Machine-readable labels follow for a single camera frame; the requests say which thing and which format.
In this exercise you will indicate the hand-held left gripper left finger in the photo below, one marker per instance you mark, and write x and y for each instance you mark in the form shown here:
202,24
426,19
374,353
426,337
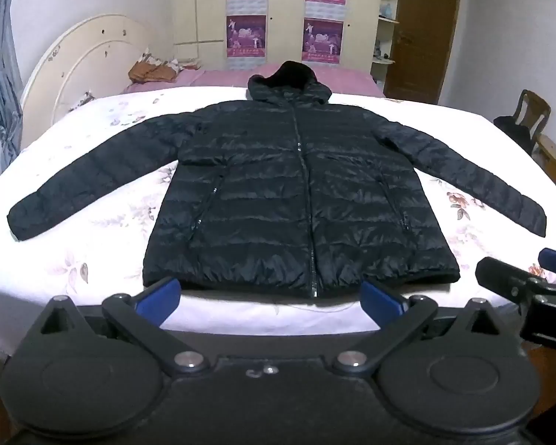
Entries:
160,294

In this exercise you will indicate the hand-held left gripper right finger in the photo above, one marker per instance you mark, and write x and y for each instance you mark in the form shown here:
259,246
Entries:
381,296

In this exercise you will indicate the black hooded puffer jacket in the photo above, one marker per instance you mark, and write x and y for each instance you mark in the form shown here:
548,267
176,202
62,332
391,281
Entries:
259,171

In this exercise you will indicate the dark cloth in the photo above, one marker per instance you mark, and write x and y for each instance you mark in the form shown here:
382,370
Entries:
514,132

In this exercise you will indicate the wooden chair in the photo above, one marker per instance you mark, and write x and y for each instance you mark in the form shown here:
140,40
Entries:
535,106

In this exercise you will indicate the white floral bed sheet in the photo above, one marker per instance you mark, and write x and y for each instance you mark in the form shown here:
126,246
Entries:
65,130

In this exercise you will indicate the orange patterned cloth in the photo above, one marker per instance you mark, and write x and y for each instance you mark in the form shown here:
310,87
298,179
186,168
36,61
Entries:
154,72

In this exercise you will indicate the pink bed sheet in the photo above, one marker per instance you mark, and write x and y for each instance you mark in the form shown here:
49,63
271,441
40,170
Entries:
213,76

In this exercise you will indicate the cream round headboard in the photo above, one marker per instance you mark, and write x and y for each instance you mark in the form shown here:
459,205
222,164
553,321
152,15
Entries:
74,55

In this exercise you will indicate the brown wooden door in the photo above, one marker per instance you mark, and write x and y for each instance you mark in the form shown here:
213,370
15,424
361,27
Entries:
426,32

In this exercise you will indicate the cream corner shelf unit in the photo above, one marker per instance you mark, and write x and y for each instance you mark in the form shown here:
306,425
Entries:
389,23

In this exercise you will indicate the cream wardrobe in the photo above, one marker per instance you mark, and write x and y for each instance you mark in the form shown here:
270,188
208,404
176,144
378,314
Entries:
282,18

